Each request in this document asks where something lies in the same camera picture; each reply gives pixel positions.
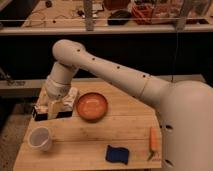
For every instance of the orange crate on bench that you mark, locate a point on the orange crate on bench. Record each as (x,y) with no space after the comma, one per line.
(142,14)

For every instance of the black whiteboard eraser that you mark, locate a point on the black whiteboard eraser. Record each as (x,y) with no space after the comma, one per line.
(41,115)

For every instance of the blue sponge cloth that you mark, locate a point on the blue sponge cloth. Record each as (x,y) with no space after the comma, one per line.
(117,154)

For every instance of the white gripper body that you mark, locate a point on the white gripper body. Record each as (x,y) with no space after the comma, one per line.
(55,109)

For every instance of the orange carrot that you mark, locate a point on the orange carrot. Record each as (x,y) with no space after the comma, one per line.
(153,146)

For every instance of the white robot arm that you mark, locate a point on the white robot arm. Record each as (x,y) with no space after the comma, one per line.
(185,107)

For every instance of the white ceramic cup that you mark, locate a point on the white ceramic cup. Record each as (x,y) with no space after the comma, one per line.
(40,139)

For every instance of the black bag on bench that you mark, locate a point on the black bag on bench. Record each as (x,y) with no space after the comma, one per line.
(119,17)

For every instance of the wooden table board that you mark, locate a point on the wooden table board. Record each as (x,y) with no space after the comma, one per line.
(81,146)

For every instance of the grey metal rail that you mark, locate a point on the grey metal rail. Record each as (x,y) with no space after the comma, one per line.
(31,88)

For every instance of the grey metal post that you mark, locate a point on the grey metal post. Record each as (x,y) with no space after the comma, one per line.
(87,4)

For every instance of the orange ceramic bowl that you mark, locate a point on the orange ceramic bowl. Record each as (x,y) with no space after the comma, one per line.
(92,106)

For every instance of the white tube bottle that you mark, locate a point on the white tube bottle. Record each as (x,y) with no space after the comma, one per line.
(74,96)

